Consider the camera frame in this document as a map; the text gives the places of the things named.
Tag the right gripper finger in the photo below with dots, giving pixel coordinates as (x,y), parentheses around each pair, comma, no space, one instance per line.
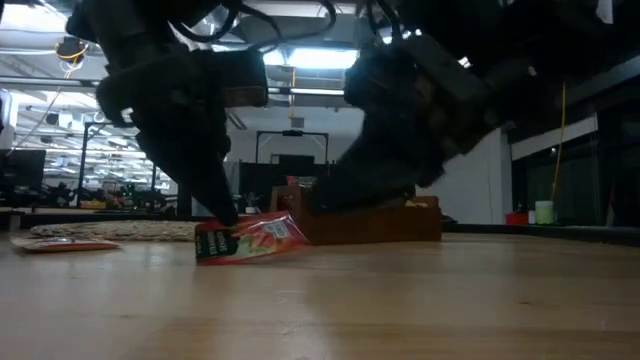
(415,172)
(350,185)

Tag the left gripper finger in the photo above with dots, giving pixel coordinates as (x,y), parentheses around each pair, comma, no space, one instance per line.
(175,165)
(215,165)

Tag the wooden three-compartment box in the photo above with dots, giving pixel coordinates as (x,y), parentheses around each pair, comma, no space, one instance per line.
(375,225)

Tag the orange tea bag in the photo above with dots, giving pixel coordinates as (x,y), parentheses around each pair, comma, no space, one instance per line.
(65,244)

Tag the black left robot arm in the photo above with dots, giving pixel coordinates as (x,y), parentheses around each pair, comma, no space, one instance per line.
(130,25)

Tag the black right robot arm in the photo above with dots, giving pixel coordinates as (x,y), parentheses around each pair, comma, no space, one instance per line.
(550,50)

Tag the black partition panel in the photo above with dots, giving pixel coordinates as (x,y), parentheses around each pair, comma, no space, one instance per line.
(260,175)

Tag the small potted plant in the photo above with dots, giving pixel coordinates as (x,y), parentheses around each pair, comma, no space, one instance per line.
(250,202)

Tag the grey hanging box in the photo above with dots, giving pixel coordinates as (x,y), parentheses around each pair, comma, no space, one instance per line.
(297,122)

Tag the long ceiling light strip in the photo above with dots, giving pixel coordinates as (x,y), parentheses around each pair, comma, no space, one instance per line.
(320,92)

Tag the red container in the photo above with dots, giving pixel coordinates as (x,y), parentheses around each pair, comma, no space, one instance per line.
(517,219)

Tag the pale green cup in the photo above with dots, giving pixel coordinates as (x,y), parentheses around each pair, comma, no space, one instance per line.
(544,212)

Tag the black monitor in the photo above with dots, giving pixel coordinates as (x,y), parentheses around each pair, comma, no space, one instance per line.
(22,170)

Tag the black gantry frame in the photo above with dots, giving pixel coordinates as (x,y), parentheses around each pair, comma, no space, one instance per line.
(82,165)
(292,133)

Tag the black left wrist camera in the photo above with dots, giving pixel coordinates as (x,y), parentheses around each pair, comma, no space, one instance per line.
(245,75)

